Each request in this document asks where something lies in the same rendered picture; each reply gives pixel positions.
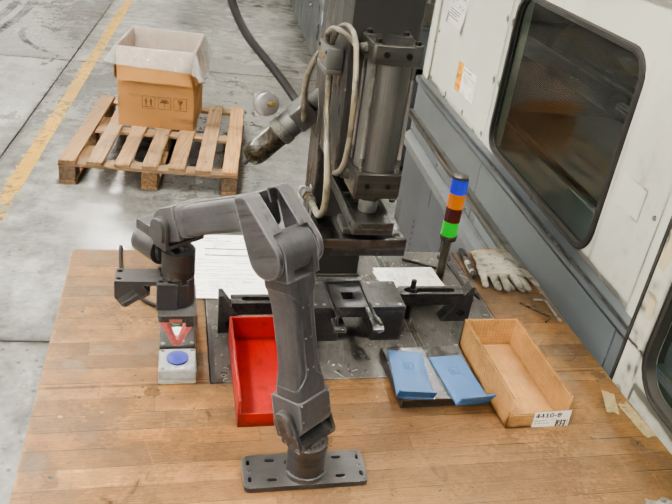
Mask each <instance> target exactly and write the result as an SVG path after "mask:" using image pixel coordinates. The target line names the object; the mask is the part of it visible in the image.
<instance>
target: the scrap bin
mask: <svg viewBox="0 0 672 504"><path fill-rule="evenodd" d="M228 345H229V354H230V364H231V373H232V383H233V392H234V402H235V412H236V421H237V427H254V426H275V425H274V421H273V418H274V415H273V407H272V398H271V394H272V393H273V392H275V391H277V390H276V379H277V372H278V362H277V349H276V340H275V331H274V322H273V316H230V317H229V332H228Z"/></svg>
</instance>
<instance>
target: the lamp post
mask: <svg viewBox="0 0 672 504"><path fill-rule="evenodd" d="M452 178H453V179H455V180H457V181H461V182H468V181H470V177H469V176H468V175H467V174H464V173H454V174H453V176H452ZM439 238H440V239H441V240H442V241H443V242H442V246H441V251H440V256H439V260H438V265H437V269H436V275H437V276H438V278H439V279H440V280H441V282H442V281H443V277H444V272H445V268H446V264H447V259H448V255H449V250H450V246H451V243H452V242H455V241H456V239H457V236H456V237H454V238H449V237H445V236H443V235H442V234H441V232H440V235H439Z"/></svg>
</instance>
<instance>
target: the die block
mask: <svg viewBox="0 0 672 504"><path fill-rule="evenodd" d="M340 312H341V315H342V317H361V318H362V321H363V323H364V326H365V329H366V331H367V334H368V336H369V339H370V340H399V338H400V333H401V328H402V323H403V318H404V313H405V311H375V313H376V315H377V317H380V319H381V321H382V323H383V326H384V332H381V333H380V334H378V332H372V328H371V325H370V323H369V320H368V318H367V315H366V313H365V311H340ZM314 315H315V326H316V337H317V341H337V339H338V333H337V334H334V329H333V326H332V323H331V318H332V317H331V311H319V312H314Z"/></svg>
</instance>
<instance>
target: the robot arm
mask: <svg viewBox="0 0 672 504"><path fill-rule="evenodd" d="M277 200H278V201H277ZM278 202H279V204H278ZM279 206H280V209H279ZM280 210H281V213H280ZM281 214H282V218H283V222H284V226H285V228H283V229H280V227H279V224H280V222H281ZM236 232H242V235H243V238H244V242H245V246H246V250H247V254H248V258H249V261H250V264H251V267H252V269H253V270H254V272H255V273H256V274H257V276H258V277H260V278H261V279H263V280H264V283H265V288H266V289H267V292H268V295H269V298H270V303H271V307H272V313H273V322H274V331H275V340H276V349H277V362H278V372H277V379H276V390H277V391H275V392H273V393H272V394H271V398H272V407H273V415H274V418H273V421H274V425H275V428H276V431H277V435H278V436H281V439H282V441H281V442H283V443H284V444H285V445H286V446H288V449H287V453H278V454H260V455H245V456H243V457H242V458H241V470H242V480H243V489H244V491H245V492H246V493H261V492H276V491H290V490H305V489H320V488H334V487H349V486H363V485H366V484H367V480H368V475H367V471H366V468H365V465H364V461H363V458H362V455H361V452H360V451H359V450H357V449H349V450H331V451H327V447H328V435H330V434H331V433H332V432H334V431H335V429H336V425H335V422H334V419H333V415H332V412H331V400H330V388H329V387H328V386H325V380H324V376H323V374H322V371H321V367H320V363H319V357H318V349H317V337H316V326H315V315H314V288H315V284H316V275H315V272H317V271H319V270H320V268H319V259H320V258H321V257H322V254H323V251H324V244H323V239H322V236H321V234H320V232H319V230H318V229H317V227H316V225H315V224H314V222H313V221H312V219H311V217H310V216H309V214H308V212H307V211H306V209H305V207H304V206H303V204H302V202H301V201H300V199H299V197H298V196H297V194H296V192H295V191H294V189H293V187H292V186H291V185H290V184H289V183H280V184H277V185H274V186H271V187H268V188H267V189H266V190H260V191H255V192H250V193H245V194H239V195H231V196H224V197H217V198H210V199H209V198H196V199H190V200H186V201H183V202H180V203H176V204H173V205H170V206H166V207H163V208H159V209H157V210H155V212H154V214H151V215H148V216H144V217H141V218H138V219H136V228H135V230H134V231H133V233H132V236H131V244H132V246H133V248H134V249H136V250H137V251H139V252H140V253H141V254H143V255H144V256H146V257H147V258H149V259H150V260H151V261H153V262H154V263H156V264H161V265H158V266H157V269H139V268H116V272H115V278H114V298H115V299H116V300H117V301H118V302H119V303H120V305H121V306H122V307H127V306H129V305H131V304H133V303H134V302H136V301H138V300H139V301H140V300H142V299H143V298H145V297H147V296H149V295H150V288H151V287H150V286H156V310H158V314H157V320H158V323H159V324H160V326H161V327H162V329H163V330H164V331H165V333H166V334H167V336H168V338H169V340H170V342H171V343H172V345H174V346H175V345H181V343H182V342H183V340H184V339H185V337H186V335H187V334H188V332H189V331H190V330H191V328H192V327H196V326H197V302H196V285H195V277H194V275H195V259H196V248H195V246H194V245H193V244H191V243H192V242H195V241H198V240H201V239H204V235H211V234H224V233H236ZM174 322H182V323H183V326H182V328H181V330H180V332H179V335H178V336H175V334H174V332H173V329H172V327H171V324H170V323H174ZM247 465H249V466H247ZM249 482H251V483H249Z"/></svg>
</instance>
